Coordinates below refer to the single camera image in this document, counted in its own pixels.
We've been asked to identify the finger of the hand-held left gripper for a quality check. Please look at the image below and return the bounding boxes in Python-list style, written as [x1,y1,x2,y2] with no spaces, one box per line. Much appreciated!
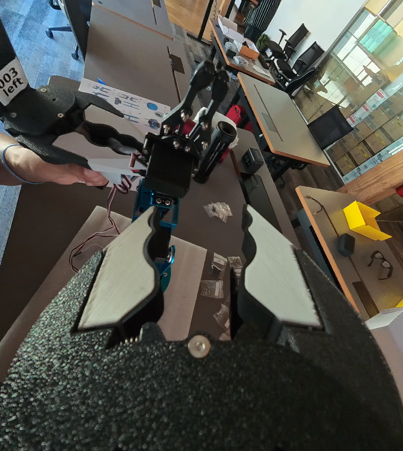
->
[51,130,137,167]
[82,102,149,156]

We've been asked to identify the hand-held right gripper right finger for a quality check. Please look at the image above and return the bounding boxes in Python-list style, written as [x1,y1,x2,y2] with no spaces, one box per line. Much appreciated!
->
[230,204,324,339]

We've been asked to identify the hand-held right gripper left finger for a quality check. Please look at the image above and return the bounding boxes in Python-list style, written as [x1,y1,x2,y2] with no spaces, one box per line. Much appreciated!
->
[70,206,165,333]

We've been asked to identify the black blue toy robot arm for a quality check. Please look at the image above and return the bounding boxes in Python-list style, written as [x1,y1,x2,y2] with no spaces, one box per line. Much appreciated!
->
[131,59,231,294]

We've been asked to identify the person's left hand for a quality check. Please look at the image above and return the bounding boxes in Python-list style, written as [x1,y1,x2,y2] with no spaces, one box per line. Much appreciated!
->
[44,164,110,188]

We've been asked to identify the printed instruction sheet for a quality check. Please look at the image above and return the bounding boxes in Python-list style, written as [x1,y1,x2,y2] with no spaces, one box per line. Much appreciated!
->
[79,78,171,132]

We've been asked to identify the blue wristband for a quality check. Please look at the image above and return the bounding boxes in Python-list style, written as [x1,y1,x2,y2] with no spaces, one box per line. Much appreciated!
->
[1,142,44,185]

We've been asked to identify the dark blue pouch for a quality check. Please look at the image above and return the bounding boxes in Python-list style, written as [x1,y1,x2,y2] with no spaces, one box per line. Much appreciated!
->
[336,233,356,257]

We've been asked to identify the white crumpled tissue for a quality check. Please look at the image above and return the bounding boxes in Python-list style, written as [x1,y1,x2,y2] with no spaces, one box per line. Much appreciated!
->
[192,107,241,149]

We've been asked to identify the bunch of small screw bags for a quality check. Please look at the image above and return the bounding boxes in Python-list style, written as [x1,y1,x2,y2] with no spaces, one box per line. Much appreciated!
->
[203,201,233,223]

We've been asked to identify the black ribbed tube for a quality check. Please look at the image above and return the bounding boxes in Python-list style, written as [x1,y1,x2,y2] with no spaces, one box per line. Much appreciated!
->
[192,120,238,184]

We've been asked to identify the black eyeglasses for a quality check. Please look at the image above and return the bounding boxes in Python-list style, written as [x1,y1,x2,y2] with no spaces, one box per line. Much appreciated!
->
[367,250,395,281]

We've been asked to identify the red metal cylinder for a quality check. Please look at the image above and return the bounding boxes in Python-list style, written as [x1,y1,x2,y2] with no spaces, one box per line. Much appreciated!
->
[183,104,243,161]

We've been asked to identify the black device with green display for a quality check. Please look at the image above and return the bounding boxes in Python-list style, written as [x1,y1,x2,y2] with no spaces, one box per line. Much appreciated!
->
[241,148,265,173]

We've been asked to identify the open white carton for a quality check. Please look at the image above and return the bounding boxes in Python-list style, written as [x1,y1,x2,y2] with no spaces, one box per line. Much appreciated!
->
[218,16,247,36]

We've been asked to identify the black office chair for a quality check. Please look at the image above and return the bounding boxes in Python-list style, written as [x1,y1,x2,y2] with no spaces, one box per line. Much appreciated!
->
[266,23,310,61]
[285,66,333,96]
[275,41,326,82]
[307,105,354,151]

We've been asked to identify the stack of cardboard boxes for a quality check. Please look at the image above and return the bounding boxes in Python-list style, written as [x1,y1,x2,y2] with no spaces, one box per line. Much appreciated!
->
[324,88,403,184]

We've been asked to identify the red white servo cable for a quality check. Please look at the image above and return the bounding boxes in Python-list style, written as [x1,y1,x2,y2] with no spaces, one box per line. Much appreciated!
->
[69,154,144,274]

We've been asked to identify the thin brown cable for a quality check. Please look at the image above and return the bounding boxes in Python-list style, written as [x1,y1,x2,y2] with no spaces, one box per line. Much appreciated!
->
[305,195,340,237]

